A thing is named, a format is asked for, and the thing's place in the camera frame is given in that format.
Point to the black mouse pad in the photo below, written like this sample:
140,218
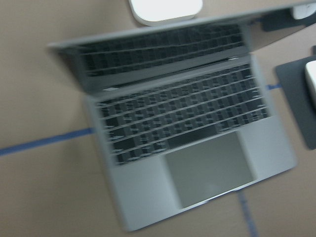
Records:
292,79

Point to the white computer mouse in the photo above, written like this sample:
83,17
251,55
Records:
310,75

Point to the silver laptop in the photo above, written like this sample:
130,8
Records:
181,112

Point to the white desk lamp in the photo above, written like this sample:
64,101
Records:
158,12

